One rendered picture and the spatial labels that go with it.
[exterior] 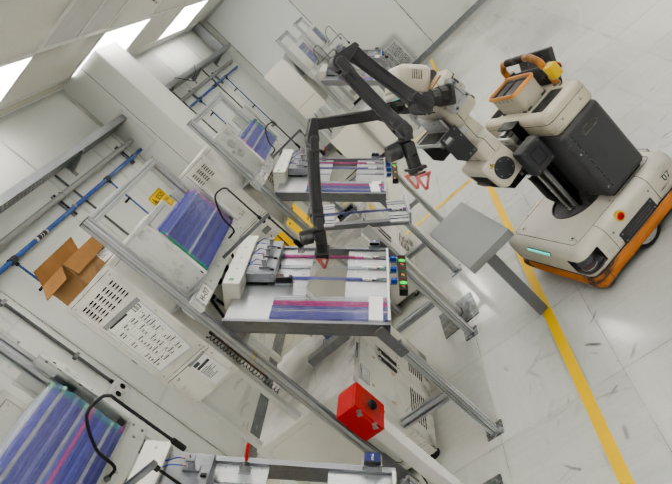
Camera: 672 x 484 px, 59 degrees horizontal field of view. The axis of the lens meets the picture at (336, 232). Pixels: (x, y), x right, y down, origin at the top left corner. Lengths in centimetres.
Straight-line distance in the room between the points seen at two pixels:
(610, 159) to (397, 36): 762
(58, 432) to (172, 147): 445
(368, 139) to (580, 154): 481
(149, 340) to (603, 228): 205
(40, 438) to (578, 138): 230
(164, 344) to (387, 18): 818
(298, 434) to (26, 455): 147
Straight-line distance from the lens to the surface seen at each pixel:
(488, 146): 277
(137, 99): 598
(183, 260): 260
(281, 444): 299
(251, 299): 273
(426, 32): 1027
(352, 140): 739
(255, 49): 1047
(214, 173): 388
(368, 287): 278
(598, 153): 288
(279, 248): 301
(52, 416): 183
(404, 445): 238
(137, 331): 273
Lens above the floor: 179
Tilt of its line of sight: 15 degrees down
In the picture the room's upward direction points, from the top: 47 degrees counter-clockwise
